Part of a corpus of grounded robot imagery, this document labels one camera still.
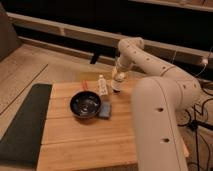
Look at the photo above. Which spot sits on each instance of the small white bottle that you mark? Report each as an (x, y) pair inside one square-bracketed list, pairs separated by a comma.
[(102, 85)]

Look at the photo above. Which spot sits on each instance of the black ceramic bowl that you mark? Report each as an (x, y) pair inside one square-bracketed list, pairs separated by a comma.
[(85, 104)]

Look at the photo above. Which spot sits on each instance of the black mat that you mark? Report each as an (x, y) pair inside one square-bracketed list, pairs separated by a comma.
[(21, 143)]

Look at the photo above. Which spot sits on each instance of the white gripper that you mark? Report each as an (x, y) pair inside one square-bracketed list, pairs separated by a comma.
[(118, 76)]

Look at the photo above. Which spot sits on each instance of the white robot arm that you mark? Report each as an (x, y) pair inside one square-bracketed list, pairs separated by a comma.
[(155, 99)]

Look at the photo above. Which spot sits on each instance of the white ceramic cup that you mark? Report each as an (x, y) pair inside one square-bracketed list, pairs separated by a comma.
[(116, 85)]

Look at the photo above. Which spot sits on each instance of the red pen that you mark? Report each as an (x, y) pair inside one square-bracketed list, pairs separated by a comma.
[(84, 85)]

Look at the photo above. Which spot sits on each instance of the wooden shelf rail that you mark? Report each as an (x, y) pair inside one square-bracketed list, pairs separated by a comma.
[(186, 55)]

